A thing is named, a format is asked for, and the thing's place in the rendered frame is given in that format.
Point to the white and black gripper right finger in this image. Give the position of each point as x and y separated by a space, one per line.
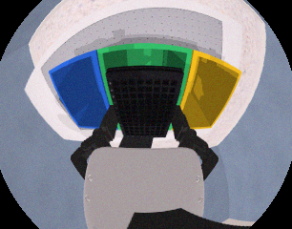
188 138

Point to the yellow open-top bin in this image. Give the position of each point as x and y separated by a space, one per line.
213 84

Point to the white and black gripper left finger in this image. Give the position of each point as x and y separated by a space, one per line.
98 139

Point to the green open-top bin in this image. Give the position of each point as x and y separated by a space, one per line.
144 54

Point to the blue open-top bin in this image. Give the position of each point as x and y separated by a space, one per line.
77 86

